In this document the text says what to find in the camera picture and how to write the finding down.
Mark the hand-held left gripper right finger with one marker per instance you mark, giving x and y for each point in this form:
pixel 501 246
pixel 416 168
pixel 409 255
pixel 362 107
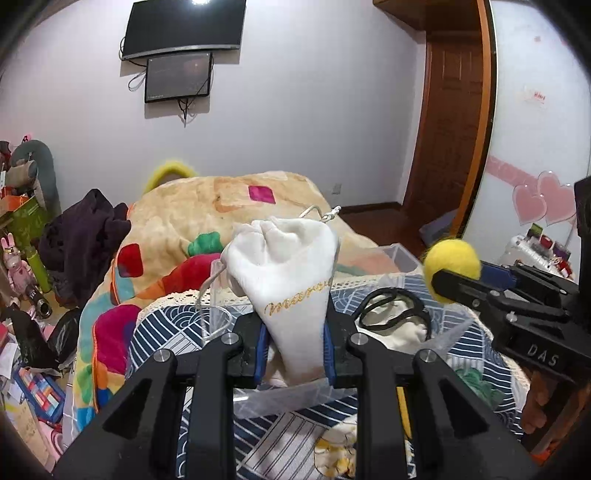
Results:
pixel 327 355

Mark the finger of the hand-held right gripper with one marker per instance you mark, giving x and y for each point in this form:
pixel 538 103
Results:
pixel 497 274
pixel 466 290

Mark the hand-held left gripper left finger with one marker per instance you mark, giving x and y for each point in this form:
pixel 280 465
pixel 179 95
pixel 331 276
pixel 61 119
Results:
pixel 261 355

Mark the yellow felt ball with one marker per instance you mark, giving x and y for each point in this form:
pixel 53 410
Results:
pixel 450 261

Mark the clear plastic box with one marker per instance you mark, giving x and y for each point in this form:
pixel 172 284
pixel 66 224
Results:
pixel 401 263

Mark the white rack with coloured items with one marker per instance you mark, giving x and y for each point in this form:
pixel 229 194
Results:
pixel 538 251

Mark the cream cloth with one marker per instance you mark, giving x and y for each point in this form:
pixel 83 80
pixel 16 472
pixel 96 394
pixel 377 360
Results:
pixel 397 334

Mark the green fuzzy item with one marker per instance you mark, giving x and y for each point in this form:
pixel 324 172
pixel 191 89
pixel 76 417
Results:
pixel 480 390

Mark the black hair band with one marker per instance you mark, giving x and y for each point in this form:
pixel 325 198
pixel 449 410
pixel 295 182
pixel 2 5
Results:
pixel 392 309

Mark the pink heart decals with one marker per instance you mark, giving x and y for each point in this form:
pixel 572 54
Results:
pixel 542 203

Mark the yellow stick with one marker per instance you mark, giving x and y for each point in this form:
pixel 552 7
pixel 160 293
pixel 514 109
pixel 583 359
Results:
pixel 404 410

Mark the blue patterned lace-trimmed cloth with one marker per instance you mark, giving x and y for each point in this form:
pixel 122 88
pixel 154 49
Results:
pixel 171 323

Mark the yellow flower print cloth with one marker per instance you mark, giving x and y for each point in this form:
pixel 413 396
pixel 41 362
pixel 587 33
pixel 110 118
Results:
pixel 336 454

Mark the wooden door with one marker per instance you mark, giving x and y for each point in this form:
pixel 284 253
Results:
pixel 450 124

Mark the colourful patchwork blanket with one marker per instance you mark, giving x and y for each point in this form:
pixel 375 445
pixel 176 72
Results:
pixel 175 221

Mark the yellow fuzzy plush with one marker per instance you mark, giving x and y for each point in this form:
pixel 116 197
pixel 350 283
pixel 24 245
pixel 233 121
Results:
pixel 168 171

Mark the dark purple clothes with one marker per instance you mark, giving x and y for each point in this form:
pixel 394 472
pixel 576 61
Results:
pixel 83 240

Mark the colourful striped box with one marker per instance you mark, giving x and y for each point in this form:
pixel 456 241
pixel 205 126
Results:
pixel 39 392

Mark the black plastic bag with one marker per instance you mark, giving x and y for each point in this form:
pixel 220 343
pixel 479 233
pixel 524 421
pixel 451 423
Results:
pixel 37 337

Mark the green bottle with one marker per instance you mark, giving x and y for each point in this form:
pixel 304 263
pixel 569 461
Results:
pixel 38 272

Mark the pink bunny toy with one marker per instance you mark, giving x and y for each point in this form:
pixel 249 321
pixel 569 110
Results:
pixel 16 267

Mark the green cardboard box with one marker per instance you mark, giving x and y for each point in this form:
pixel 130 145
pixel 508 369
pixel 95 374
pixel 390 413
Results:
pixel 21 217

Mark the grey plush toy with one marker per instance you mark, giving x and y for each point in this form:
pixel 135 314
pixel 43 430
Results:
pixel 32 170

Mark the red wall sticker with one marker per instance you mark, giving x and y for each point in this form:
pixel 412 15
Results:
pixel 537 97

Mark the small black wall monitor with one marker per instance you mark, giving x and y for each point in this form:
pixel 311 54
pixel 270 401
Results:
pixel 178 76

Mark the black wall television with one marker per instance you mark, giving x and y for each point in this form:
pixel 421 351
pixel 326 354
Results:
pixel 182 27

